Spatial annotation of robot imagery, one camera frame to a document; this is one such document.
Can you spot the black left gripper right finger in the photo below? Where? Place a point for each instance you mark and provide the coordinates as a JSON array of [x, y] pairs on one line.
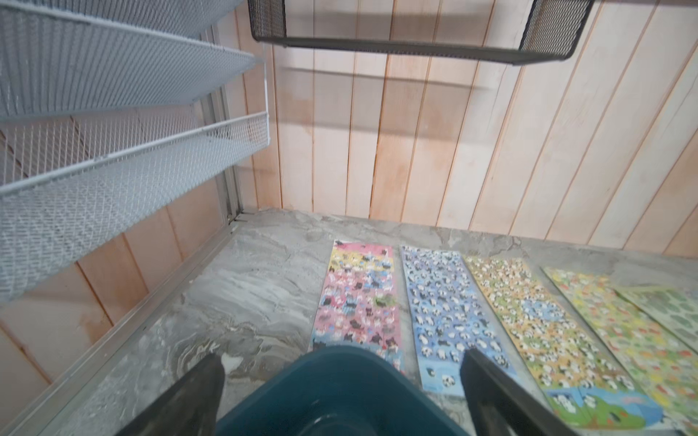
[[498, 405]]

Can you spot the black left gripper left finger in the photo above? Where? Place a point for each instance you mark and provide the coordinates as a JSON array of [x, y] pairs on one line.
[[189, 407]]

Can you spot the yellow animal sticker sheet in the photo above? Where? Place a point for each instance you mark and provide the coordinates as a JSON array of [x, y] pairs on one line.
[[582, 384]]

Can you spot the blue penguin sticker sheet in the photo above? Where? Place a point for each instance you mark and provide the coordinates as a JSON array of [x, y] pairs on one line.
[[448, 318]]

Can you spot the teal plastic storage box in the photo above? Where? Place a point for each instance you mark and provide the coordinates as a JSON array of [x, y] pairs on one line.
[[340, 390]]

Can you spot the green panda sticker sheet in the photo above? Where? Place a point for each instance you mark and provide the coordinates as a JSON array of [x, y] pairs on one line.
[[655, 358]]

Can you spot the pink sticker sheet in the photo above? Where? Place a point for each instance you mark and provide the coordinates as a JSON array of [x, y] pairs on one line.
[[358, 305]]

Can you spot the white green sticker sheet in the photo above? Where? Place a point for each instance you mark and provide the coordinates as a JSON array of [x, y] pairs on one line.
[[675, 310]]

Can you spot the white wire mesh shelf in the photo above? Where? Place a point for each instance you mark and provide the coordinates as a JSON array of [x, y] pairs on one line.
[[98, 126]]

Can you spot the black wire mesh basket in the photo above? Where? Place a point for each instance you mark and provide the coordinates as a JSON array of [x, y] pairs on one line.
[[505, 32]]

